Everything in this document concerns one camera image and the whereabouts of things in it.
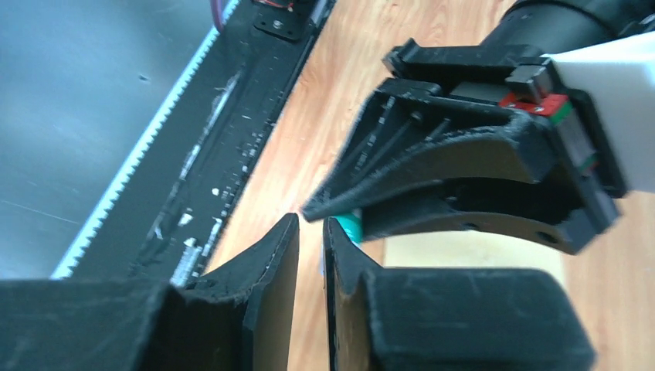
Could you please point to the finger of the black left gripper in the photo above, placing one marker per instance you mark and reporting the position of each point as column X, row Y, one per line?
column 540, row 213
column 407, row 135

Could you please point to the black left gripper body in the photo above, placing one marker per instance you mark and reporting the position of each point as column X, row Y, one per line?
column 519, row 77

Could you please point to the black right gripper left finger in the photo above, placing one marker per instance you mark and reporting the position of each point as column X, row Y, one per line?
column 237, row 317

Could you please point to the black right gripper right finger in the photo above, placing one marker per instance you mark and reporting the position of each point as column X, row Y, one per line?
column 384, row 318

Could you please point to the tan paper envelope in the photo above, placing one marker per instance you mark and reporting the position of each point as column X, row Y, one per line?
column 471, row 249

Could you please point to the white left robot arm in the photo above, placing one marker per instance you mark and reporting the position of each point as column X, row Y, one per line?
column 562, row 26

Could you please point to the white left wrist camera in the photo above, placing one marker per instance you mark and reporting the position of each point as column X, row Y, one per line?
column 619, row 77

